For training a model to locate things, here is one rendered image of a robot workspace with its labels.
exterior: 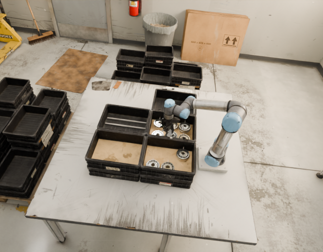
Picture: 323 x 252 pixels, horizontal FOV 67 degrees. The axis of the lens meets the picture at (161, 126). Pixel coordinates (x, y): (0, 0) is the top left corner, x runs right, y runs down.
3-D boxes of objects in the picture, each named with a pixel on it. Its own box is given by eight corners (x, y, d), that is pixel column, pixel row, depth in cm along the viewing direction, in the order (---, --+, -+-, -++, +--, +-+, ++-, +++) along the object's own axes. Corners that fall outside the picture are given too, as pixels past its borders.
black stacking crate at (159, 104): (194, 103, 241) (196, 94, 233) (193, 124, 221) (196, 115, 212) (154, 97, 241) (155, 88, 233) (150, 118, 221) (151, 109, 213)
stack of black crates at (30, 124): (35, 132, 284) (22, 103, 251) (60, 135, 284) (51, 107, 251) (18, 160, 256) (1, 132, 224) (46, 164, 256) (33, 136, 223)
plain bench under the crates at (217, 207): (216, 134, 325) (232, 93, 274) (228, 269, 216) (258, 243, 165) (98, 120, 325) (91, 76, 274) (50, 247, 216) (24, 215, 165)
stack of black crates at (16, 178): (18, 160, 256) (10, 147, 239) (46, 164, 256) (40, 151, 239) (-3, 195, 229) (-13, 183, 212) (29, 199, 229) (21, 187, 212)
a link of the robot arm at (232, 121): (222, 158, 195) (249, 109, 155) (215, 171, 185) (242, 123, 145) (208, 151, 198) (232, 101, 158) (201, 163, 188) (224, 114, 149)
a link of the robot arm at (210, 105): (251, 97, 161) (186, 92, 188) (246, 105, 154) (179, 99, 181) (251, 111, 168) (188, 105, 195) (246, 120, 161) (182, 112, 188)
